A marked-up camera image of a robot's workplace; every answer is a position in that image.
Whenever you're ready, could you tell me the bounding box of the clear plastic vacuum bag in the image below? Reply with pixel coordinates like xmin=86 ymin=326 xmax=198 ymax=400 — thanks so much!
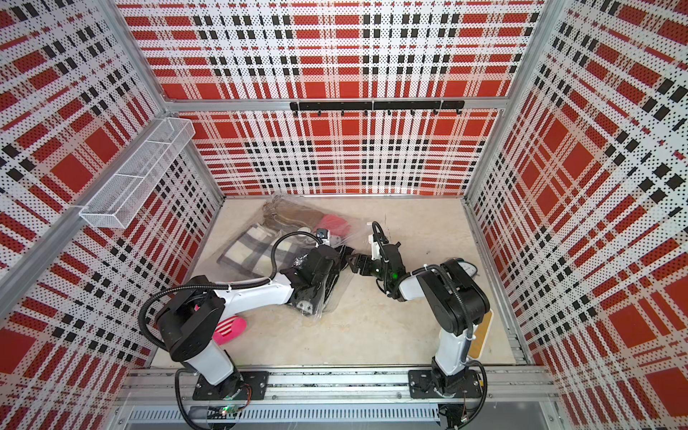
xmin=217 ymin=192 xmax=372 ymax=319

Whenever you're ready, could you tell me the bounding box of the white wire mesh basket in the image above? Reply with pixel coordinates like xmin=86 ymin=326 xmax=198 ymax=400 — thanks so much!
xmin=79 ymin=118 xmax=195 ymax=229

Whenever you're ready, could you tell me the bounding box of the brown plaid scarf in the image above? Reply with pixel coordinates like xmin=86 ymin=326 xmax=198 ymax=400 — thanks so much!
xmin=263 ymin=195 xmax=325 ymax=231

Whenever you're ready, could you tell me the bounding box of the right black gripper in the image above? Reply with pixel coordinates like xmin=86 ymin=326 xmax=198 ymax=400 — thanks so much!
xmin=346 ymin=253 xmax=391 ymax=283

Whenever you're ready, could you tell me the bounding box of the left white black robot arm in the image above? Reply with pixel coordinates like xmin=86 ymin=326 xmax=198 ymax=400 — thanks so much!
xmin=137 ymin=231 xmax=351 ymax=386

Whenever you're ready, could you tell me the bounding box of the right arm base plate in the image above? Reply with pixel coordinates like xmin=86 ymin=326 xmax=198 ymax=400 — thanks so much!
xmin=408 ymin=369 xmax=482 ymax=399

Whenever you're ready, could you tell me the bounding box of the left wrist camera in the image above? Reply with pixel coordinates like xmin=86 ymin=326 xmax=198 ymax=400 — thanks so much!
xmin=315 ymin=229 xmax=331 ymax=245

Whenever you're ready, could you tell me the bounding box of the black smiley face scarf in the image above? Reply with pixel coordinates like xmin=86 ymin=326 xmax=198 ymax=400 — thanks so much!
xmin=335 ymin=245 xmax=358 ymax=272

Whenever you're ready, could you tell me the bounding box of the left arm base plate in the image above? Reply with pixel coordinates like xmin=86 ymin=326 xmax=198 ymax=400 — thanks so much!
xmin=193 ymin=371 xmax=270 ymax=401

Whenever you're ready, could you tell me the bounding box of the black wall hook rail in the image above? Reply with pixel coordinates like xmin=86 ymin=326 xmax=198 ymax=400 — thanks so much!
xmin=290 ymin=100 xmax=466 ymax=115

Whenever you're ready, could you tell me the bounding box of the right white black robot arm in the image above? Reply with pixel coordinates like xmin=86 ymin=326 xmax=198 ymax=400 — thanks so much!
xmin=347 ymin=243 xmax=490 ymax=395

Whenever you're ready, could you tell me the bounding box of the cream grey plaid scarf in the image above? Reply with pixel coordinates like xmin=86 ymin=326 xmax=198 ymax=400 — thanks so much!
xmin=217 ymin=224 xmax=310 ymax=279

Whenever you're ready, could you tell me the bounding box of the aluminium front rail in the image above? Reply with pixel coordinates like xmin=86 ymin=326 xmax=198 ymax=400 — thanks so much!
xmin=107 ymin=365 xmax=568 ymax=429

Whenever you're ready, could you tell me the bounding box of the teal alarm clock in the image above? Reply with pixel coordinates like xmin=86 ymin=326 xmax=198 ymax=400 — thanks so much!
xmin=458 ymin=260 xmax=478 ymax=278

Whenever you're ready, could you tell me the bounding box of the red knitted scarf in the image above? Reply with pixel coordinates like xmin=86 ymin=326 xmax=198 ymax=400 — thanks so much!
xmin=316 ymin=214 xmax=351 ymax=238

